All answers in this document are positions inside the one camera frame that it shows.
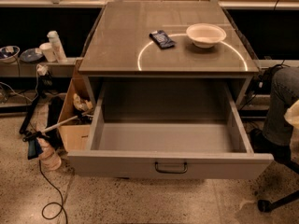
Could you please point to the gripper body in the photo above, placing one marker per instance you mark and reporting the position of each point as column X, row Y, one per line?
column 293, row 116

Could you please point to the grey top drawer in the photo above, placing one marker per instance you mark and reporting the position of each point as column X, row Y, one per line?
column 168, row 129

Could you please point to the grey drawer cabinet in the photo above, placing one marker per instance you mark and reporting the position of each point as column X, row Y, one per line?
column 121, row 45

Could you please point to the person leg in jeans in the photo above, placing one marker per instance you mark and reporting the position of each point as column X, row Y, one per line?
column 284, row 93

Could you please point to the white bowl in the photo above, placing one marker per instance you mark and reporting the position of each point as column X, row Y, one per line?
column 204, row 35

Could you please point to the dark blue snack packet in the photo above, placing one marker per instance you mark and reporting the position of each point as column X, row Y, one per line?
column 161, row 39

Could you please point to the crumpled paper in box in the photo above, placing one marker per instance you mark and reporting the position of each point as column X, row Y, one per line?
column 81, row 104

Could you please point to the cardboard box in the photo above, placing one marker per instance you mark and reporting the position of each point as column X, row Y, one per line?
column 75, row 130

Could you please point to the white cylindrical bottle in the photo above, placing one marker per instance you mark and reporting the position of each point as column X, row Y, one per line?
column 57, row 46

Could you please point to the black tripod leg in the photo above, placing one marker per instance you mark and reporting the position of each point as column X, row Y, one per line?
column 31, row 108

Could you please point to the white paper cup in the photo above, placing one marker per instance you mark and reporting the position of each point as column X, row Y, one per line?
column 48, row 52

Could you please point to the white power adapter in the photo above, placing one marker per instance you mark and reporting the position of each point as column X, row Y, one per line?
column 42, row 70

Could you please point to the blue plate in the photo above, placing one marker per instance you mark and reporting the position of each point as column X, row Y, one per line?
column 32, row 56

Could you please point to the blue patterned bowl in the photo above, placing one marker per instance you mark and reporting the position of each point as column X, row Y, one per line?
column 9, row 54

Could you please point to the grabber tool with blue handle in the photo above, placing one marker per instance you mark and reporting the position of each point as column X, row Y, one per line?
column 31, row 137

